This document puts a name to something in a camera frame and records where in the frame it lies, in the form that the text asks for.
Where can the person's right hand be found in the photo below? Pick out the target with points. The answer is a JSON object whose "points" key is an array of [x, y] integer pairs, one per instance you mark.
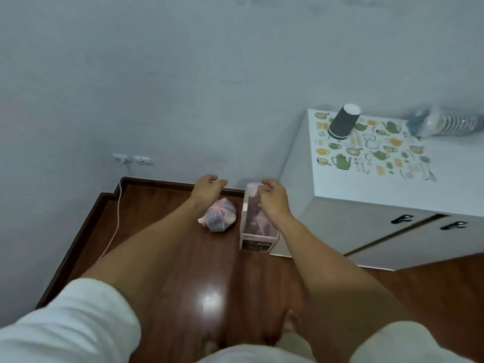
{"points": [[276, 204]]}

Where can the person's left hand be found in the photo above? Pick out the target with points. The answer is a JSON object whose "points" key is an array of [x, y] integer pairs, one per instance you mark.
{"points": [[206, 190]]}

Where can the pink plastic bag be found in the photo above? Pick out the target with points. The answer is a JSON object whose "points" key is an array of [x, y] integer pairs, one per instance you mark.
{"points": [[221, 219]]}

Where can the pile of grey paper cups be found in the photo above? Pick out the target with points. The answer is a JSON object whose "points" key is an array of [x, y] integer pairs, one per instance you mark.
{"points": [[219, 223]]}

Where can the ribbed grey paper cup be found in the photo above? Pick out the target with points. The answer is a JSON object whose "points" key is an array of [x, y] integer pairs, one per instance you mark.
{"points": [[342, 122]]}

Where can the clear plastic sleeve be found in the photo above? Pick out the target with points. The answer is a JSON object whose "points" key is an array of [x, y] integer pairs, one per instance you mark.
{"points": [[418, 126]]}

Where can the person's right forearm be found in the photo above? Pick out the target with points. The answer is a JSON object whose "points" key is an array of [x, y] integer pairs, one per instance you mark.
{"points": [[332, 283]]}

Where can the person's right foot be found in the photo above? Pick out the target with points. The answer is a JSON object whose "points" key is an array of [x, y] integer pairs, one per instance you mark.
{"points": [[289, 325]]}

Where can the wooden box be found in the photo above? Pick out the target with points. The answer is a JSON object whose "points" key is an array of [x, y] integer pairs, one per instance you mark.
{"points": [[259, 243]]}

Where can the white cabinet with printed top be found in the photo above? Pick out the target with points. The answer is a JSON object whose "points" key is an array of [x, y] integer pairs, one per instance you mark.
{"points": [[378, 192]]}

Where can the white right sleeve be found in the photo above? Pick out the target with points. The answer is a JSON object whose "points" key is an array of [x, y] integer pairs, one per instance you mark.
{"points": [[401, 344]]}

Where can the white sleeve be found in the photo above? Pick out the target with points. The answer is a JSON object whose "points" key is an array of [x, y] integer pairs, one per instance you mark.
{"points": [[401, 344], [72, 325]]}

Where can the white left sleeve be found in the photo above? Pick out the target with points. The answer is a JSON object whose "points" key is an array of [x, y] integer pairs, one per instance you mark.
{"points": [[72, 325]]}

